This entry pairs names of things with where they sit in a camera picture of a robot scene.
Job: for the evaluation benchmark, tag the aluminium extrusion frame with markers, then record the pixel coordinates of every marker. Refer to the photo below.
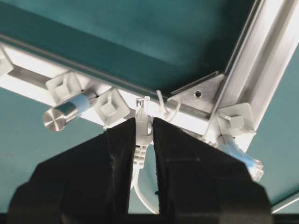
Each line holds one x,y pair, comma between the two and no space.
206,54

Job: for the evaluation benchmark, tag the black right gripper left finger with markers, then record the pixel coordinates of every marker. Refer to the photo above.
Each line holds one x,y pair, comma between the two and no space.
87,184

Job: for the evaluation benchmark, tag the blue ethernet cable plug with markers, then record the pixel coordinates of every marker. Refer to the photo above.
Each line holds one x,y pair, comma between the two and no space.
228,145

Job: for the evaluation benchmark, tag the white cable tie mount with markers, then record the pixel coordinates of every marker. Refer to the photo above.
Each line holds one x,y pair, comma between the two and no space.
63,87
111,107
236,121

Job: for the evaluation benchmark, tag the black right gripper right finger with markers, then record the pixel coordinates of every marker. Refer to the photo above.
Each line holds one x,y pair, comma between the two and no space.
199,184

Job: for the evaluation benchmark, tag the white zip tie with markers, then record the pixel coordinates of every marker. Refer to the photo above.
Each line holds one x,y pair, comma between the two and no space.
165,113

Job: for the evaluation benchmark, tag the aluminium pin with blue band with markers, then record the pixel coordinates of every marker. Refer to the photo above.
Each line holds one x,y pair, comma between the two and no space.
56,118

